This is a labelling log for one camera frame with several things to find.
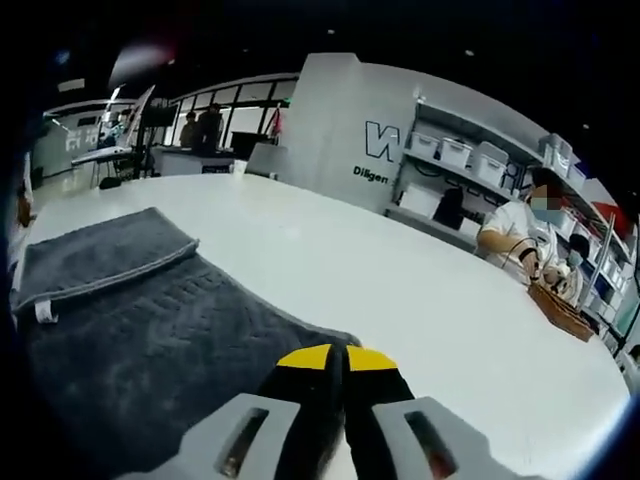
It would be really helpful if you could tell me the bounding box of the grey towel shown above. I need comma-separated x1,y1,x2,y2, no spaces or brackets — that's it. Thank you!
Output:
9,206,362,474

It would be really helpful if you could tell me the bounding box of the white flat box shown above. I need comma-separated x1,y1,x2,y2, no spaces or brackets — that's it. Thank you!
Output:
398,181,442,220

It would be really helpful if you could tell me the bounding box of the wooden tray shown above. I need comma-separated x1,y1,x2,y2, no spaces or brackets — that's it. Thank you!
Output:
526,281,597,344

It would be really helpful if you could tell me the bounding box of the black bag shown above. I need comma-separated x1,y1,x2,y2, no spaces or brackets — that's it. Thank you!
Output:
432,186,465,225

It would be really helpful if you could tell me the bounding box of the white counter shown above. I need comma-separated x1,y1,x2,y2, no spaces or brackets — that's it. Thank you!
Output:
151,144,237,177

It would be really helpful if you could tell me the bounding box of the group of white storage bins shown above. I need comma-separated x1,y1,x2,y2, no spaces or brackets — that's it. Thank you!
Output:
407,129,631,321

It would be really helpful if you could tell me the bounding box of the person's white shirt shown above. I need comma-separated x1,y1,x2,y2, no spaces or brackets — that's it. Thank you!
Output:
8,149,35,304

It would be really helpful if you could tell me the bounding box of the black monitor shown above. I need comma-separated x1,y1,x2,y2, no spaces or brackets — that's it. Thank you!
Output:
229,130,277,152

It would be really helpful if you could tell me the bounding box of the metal shelf rack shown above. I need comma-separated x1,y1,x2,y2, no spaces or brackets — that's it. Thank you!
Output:
383,93,640,354

